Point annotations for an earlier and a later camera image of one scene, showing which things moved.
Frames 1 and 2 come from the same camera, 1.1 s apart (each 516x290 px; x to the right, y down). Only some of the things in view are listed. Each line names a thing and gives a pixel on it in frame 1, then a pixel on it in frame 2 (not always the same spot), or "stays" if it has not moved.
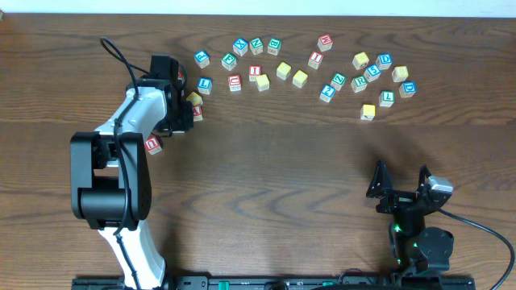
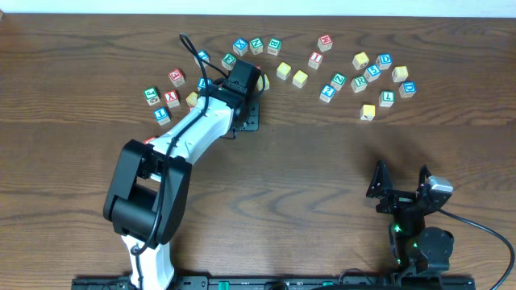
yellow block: [299, 79] stays
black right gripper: [399, 197] stays
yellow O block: [283, 71] stays
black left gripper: [183, 117] -> [251, 117]
